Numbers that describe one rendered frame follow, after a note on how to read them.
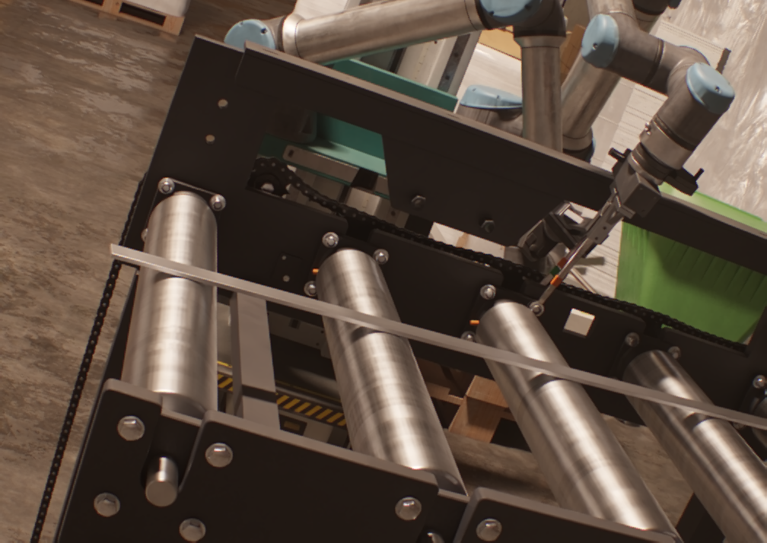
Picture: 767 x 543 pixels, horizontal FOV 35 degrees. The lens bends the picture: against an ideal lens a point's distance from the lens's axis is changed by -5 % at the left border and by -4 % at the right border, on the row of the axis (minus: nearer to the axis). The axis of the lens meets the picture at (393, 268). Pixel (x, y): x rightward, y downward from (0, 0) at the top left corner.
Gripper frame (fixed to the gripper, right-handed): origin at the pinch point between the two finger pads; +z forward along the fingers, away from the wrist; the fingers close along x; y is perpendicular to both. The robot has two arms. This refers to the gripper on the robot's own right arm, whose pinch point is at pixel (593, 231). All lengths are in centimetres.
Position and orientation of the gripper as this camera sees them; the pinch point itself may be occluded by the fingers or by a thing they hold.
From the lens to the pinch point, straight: 233.0
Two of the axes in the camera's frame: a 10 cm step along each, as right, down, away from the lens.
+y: 7.1, -7.0, 1.4
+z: 3.3, 1.4, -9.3
